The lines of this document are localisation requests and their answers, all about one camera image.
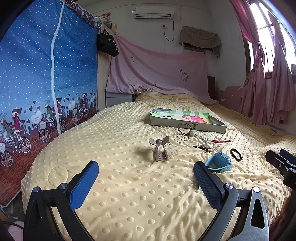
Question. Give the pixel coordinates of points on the beige hair claw clip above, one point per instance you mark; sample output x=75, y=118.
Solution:
x=160, y=152

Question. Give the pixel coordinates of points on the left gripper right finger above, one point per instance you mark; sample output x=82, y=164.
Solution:
x=252, y=221

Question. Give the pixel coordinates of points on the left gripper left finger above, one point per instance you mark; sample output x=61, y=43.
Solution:
x=40, y=223

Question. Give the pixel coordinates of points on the black small hair clip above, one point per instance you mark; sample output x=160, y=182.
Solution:
x=206, y=149

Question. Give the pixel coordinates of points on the white air conditioner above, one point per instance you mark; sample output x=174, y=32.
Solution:
x=153, y=12

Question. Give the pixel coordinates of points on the grey bedside cabinet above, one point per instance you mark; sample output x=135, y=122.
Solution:
x=117, y=98

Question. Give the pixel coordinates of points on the blue dotted fabric wardrobe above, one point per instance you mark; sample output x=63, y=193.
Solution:
x=48, y=82

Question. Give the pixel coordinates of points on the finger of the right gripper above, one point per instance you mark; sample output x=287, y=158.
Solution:
x=287, y=155
x=277, y=161

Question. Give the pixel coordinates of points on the silver bangle rings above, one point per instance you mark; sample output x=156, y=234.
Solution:
x=180, y=138

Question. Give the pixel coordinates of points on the pink window curtain right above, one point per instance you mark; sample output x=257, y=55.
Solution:
x=282, y=91

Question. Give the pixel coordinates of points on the yellow dotted bed blanket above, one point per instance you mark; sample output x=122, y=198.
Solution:
x=137, y=198

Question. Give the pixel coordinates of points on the pink window curtain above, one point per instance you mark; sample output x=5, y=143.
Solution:
x=252, y=103
x=282, y=91

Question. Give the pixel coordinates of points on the silver rhinestone hair clip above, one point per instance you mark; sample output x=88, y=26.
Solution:
x=204, y=139

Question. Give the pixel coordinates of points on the pink window curtain left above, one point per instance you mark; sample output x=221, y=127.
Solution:
x=252, y=103

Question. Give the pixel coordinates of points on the blue smartwatch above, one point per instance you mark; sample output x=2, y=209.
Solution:
x=219, y=163

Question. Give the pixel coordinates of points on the black tote bag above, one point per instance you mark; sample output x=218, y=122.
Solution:
x=106, y=43

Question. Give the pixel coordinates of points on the pink sheet on headboard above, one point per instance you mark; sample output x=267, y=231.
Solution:
x=136, y=70

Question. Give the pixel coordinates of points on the grey tray with colourful lining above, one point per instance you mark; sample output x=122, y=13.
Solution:
x=194, y=120

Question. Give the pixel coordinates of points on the olive cloth on shelf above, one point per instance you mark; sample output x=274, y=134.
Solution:
x=200, y=40

